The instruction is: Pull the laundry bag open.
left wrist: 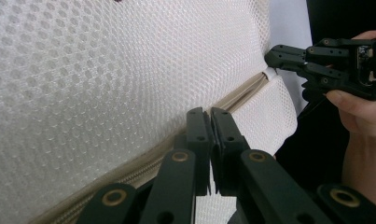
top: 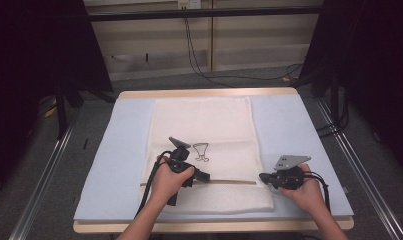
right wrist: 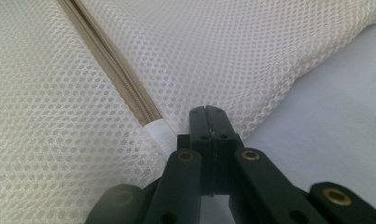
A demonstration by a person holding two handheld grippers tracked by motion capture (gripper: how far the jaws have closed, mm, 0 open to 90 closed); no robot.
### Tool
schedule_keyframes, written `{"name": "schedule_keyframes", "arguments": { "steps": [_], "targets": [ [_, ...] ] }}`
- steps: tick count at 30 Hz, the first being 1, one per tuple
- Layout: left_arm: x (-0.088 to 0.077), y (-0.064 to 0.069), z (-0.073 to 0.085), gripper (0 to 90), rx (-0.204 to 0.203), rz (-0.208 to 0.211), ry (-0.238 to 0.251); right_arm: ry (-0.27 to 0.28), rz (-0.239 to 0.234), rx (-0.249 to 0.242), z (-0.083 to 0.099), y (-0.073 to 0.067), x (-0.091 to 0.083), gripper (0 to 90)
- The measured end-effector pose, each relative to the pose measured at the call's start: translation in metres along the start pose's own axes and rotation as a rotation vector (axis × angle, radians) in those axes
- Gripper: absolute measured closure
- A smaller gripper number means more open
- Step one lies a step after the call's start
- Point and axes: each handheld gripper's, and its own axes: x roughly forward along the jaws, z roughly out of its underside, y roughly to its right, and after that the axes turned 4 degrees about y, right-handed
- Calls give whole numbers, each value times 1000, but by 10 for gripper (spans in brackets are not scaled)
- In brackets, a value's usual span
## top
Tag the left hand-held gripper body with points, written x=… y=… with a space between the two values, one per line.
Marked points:
x=179 y=160

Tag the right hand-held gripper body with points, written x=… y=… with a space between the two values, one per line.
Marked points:
x=289 y=178

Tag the white towel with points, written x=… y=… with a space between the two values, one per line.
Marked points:
x=202 y=123

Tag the person's left hand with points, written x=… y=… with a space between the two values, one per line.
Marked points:
x=165 y=186

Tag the person's right hand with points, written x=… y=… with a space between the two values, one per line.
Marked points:
x=309 y=196

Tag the light blue mat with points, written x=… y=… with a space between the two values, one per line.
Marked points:
x=122 y=150

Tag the wooden table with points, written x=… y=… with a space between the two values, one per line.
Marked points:
x=205 y=92

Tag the small black floor item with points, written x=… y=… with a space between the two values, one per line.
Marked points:
x=85 y=143

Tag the black stand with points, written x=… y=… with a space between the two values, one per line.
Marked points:
x=60 y=113

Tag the yellow floor item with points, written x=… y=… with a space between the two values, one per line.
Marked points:
x=50 y=112

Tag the dark curtain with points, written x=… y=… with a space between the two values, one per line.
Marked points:
x=372 y=66
x=29 y=66

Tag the black horizontal bar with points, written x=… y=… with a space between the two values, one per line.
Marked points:
x=205 y=13

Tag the metal floor rail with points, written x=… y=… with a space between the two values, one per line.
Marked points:
x=362 y=176
x=42 y=183

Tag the white wall socket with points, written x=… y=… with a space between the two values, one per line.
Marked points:
x=189 y=4

